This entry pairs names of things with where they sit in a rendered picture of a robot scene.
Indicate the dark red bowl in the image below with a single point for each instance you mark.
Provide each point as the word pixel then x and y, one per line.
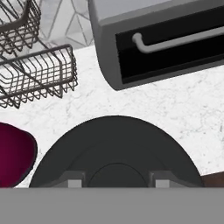
pixel 14 154

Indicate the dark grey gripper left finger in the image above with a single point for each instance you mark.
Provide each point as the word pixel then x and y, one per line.
pixel 74 179

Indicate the grey toaster oven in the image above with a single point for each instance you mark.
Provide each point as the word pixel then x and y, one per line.
pixel 151 38

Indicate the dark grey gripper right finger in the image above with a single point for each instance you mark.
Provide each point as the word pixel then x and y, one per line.
pixel 162 179

